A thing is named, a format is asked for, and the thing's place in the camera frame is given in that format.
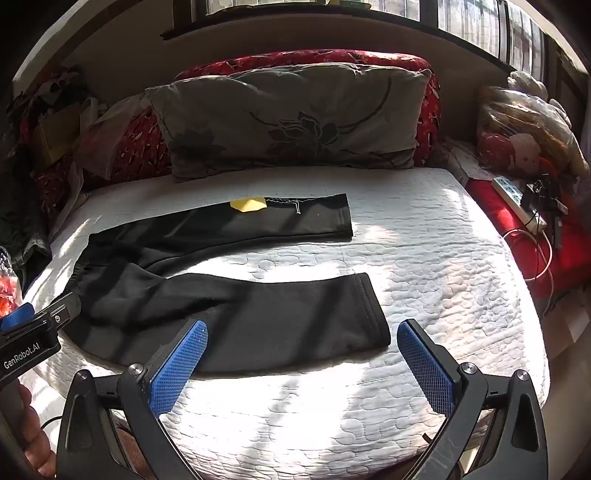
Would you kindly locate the yellow tag on pants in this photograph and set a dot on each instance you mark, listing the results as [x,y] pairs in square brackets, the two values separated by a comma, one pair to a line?
[248,204]

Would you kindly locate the white quilted mattress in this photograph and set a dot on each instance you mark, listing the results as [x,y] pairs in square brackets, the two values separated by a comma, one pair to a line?
[303,276]

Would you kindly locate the white power strip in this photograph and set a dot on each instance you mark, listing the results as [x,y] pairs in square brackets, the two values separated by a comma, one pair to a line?
[513,196]

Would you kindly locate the window with dark frame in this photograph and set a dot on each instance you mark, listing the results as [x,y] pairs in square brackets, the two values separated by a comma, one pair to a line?
[513,32]

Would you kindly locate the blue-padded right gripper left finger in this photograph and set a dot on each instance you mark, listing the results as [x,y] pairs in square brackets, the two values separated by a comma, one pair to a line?
[149,390]

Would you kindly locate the black pants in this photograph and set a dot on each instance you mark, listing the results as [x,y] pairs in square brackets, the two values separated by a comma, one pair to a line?
[137,290]

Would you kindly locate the red floral pillow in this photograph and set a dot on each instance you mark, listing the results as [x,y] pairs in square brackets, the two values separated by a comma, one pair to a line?
[141,152]

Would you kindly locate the plastic bag with plush toys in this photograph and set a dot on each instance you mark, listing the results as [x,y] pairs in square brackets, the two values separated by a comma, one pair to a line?
[523,132]

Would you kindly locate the person's left hand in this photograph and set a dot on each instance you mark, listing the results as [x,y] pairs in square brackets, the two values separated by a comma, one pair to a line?
[36,448]

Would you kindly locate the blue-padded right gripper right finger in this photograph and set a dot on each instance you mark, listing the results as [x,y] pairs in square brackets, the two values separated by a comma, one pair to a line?
[455,390]

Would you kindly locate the red blanket at bedside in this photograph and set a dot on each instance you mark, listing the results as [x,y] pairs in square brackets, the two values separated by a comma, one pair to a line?
[570,266]

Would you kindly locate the red plastic bag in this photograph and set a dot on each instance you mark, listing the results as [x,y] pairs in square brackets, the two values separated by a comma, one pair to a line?
[10,289]

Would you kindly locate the grey floral pillow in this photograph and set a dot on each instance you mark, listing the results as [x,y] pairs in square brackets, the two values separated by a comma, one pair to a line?
[329,114]

